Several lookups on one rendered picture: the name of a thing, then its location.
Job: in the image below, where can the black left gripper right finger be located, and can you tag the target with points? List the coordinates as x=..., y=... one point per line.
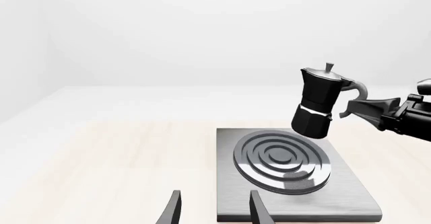
x=258, y=211

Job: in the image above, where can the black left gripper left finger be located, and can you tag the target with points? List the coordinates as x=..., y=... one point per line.
x=171, y=211

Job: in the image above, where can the flat black stove plate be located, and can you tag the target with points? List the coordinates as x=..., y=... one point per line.
x=303, y=203

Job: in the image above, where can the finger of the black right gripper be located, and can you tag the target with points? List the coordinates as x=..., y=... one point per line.
x=387, y=104
x=362, y=110

